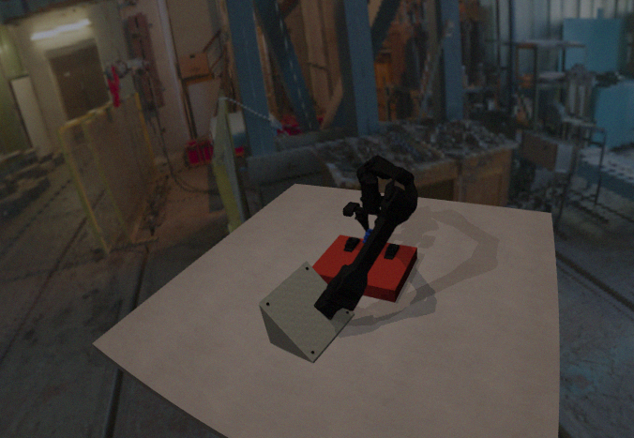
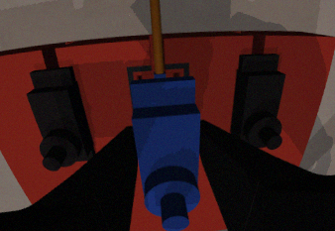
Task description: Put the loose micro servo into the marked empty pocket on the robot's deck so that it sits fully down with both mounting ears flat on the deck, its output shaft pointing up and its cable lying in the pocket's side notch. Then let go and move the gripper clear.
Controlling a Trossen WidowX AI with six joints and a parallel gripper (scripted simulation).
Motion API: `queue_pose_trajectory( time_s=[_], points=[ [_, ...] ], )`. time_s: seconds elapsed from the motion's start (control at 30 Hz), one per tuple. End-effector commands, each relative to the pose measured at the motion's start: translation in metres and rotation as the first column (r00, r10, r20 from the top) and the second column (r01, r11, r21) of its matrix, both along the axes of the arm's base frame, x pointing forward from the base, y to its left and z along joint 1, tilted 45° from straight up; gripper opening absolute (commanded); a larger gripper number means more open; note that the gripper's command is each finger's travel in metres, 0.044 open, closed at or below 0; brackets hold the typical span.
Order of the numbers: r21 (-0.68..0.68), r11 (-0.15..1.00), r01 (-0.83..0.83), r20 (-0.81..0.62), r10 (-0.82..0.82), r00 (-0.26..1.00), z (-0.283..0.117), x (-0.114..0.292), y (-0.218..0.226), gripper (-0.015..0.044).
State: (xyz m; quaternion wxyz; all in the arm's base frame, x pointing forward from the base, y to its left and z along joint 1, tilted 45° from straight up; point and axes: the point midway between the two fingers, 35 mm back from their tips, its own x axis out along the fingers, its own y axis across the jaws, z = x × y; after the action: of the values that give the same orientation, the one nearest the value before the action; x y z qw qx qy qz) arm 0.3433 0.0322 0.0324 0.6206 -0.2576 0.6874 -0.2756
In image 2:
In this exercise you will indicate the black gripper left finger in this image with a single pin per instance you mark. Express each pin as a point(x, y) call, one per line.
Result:
point(99, 197)

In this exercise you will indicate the red flat deck plate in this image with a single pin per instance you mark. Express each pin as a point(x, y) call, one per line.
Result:
point(61, 103)

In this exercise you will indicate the blue micro servo with cable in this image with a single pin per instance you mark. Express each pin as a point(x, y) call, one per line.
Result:
point(166, 127)

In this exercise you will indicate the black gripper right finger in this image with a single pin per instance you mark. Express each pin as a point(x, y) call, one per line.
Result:
point(258, 192)

